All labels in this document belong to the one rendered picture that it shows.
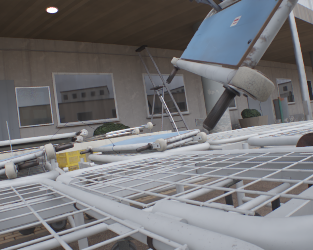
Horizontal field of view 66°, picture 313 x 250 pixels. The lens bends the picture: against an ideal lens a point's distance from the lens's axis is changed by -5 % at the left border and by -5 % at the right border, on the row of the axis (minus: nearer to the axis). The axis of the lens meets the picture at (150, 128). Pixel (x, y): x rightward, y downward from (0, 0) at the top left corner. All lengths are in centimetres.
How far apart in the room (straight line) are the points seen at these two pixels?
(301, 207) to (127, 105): 705
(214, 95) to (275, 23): 617
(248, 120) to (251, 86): 927
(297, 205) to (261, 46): 27
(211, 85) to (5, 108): 497
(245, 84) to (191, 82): 876
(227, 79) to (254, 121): 917
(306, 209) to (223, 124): 618
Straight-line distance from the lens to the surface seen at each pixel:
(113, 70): 744
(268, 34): 48
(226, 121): 665
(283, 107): 729
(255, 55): 47
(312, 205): 50
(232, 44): 58
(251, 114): 966
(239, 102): 1107
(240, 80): 39
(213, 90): 665
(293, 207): 45
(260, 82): 39
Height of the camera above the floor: 60
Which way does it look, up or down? 1 degrees up
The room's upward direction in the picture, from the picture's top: 8 degrees counter-clockwise
